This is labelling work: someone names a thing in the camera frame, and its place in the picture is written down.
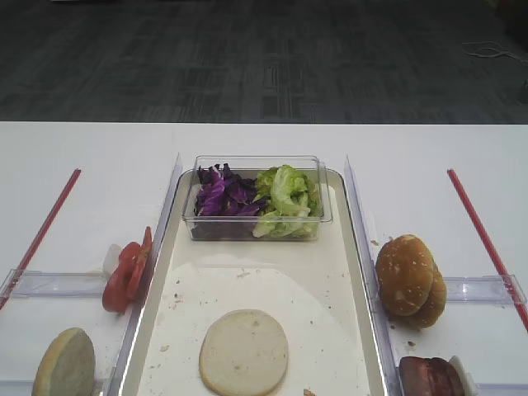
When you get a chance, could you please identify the rear sesame bun top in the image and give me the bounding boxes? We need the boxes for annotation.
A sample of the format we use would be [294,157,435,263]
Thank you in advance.
[408,264,447,329]

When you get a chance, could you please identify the purple cabbage leaves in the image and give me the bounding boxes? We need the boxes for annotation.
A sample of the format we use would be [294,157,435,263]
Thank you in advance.
[191,163,266,240]

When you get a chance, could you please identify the rear meat patty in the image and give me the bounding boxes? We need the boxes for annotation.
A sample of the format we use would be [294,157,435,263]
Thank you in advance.
[428,357,465,396]

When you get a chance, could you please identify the left upper clear cross divider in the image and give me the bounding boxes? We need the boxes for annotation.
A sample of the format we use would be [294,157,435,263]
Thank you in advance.
[1,269,106,299]

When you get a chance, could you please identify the green lettuce leaves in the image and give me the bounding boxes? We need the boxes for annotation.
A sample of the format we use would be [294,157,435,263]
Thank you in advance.
[252,165,323,239]

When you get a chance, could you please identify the front tomato slice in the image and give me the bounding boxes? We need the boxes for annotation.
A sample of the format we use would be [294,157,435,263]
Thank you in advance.
[102,270,130,314]

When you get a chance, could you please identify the white metal tray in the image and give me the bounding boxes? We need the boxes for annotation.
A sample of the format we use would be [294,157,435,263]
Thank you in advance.
[123,171,384,395]

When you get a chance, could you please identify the clear plastic container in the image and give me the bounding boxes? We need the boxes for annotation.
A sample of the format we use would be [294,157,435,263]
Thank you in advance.
[181,155,333,242]

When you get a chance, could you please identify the left red tape strip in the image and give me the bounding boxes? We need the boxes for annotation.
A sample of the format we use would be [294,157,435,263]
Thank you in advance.
[1,168,82,309]

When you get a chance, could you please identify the rear tomato slice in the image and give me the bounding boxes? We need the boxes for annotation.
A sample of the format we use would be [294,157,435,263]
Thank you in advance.
[139,226,153,264]

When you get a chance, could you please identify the red tape strip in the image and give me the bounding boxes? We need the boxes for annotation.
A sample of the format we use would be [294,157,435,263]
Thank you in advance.
[446,168,527,328]
[1,168,82,309]

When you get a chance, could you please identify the white stopper by tomatoes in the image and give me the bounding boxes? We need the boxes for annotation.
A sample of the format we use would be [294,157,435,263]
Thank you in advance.
[102,244,122,277]

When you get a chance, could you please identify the right long clear divider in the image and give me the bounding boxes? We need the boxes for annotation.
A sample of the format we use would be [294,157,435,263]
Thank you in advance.
[344,156,403,395]

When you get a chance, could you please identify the right upper clear cross divider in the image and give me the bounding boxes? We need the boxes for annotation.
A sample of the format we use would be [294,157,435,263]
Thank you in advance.
[444,275,527,305]

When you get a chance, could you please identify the clear cross divider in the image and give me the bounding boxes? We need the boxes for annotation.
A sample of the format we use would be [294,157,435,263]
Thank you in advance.
[444,275,527,305]
[1,269,106,299]

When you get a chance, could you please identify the white stopper by patties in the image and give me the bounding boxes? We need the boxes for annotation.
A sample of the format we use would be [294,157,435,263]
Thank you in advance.
[449,356,478,396]

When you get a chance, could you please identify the bun half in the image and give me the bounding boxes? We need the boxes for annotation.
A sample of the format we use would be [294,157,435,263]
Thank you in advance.
[31,328,96,396]
[199,309,289,395]

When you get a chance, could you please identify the right red tape strip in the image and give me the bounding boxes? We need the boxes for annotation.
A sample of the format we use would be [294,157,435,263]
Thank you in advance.
[446,168,527,328]

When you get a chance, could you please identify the white cable on floor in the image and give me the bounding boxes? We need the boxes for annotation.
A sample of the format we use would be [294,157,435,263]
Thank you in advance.
[461,40,528,66]

